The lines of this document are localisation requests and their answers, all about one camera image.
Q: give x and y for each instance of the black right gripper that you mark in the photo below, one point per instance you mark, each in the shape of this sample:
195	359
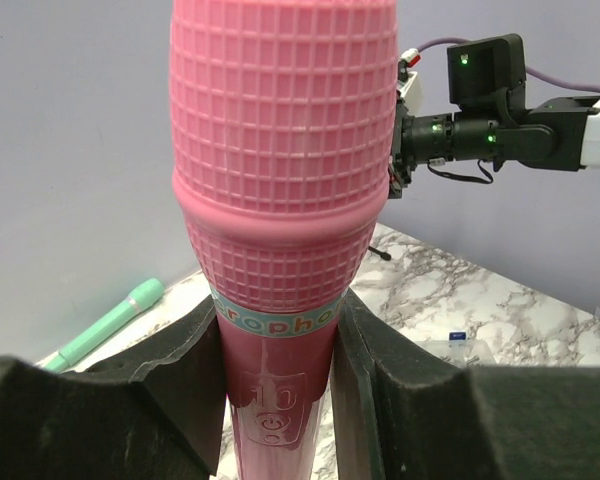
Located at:
416	140

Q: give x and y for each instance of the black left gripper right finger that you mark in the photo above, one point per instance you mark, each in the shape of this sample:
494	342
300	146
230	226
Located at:
402	413

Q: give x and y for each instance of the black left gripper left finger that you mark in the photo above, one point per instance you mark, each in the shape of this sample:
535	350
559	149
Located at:
152	411

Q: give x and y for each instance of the green microphone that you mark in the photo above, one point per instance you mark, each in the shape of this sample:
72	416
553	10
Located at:
139	300

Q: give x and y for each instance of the pink microphone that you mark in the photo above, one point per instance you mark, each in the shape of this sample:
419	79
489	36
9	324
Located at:
282	118

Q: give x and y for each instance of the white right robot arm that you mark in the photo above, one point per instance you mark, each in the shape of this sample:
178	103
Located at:
507	111

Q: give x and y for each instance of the black tripod microphone stand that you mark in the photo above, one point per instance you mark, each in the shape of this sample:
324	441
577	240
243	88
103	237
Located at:
382	254

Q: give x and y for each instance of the clear plastic screw box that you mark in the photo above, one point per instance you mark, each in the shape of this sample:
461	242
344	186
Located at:
460	350

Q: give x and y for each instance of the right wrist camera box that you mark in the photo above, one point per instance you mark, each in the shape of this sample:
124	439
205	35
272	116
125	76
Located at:
408	81

